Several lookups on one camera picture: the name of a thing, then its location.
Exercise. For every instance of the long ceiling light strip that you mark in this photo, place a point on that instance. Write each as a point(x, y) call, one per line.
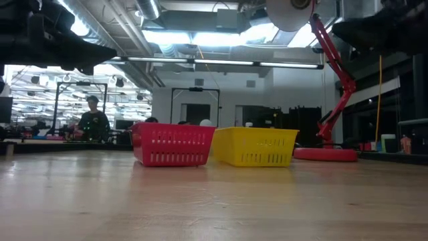
point(220, 62)

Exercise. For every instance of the black background monitor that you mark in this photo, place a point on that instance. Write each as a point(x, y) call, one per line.
point(5, 110)

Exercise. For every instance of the red desk lamp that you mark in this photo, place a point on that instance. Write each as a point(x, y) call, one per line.
point(326, 154)

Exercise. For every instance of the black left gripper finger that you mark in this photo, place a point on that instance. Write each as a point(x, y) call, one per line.
point(80, 55)

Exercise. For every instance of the black background rig frame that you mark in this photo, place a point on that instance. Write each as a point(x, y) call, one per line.
point(82, 83)
point(195, 89)

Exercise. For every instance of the silver air duct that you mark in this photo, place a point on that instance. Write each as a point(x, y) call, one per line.
point(148, 8)

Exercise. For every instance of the orange container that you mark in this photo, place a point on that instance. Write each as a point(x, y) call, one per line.
point(405, 145)

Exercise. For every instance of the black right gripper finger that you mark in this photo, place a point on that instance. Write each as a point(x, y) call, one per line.
point(368, 33)

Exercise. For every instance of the white round object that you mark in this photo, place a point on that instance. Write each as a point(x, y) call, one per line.
point(206, 122)

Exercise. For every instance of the small red plastic basket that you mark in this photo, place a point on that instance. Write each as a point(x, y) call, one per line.
point(174, 147)

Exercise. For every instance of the small yellow plastic basket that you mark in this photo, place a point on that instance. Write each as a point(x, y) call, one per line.
point(254, 147)

